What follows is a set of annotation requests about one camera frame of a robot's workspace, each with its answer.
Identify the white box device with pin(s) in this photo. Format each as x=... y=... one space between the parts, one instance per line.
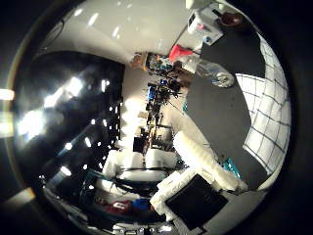
x=203 y=27

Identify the cluttered wooden shelf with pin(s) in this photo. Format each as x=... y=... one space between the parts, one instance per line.
x=156 y=63

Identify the clear spray bottle red trigger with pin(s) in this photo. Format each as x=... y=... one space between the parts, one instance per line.
x=208 y=68

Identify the dark brown bowl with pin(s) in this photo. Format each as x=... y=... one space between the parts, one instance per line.
x=230 y=19

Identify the white checked cloth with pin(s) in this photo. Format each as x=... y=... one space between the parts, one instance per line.
x=270 y=124

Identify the red white packet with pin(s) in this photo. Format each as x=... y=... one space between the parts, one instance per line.
x=120 y=206

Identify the blue packet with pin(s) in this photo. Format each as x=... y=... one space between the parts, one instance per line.
x=141 y=204

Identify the teal black frame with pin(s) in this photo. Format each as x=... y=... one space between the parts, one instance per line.
x=232 y=165

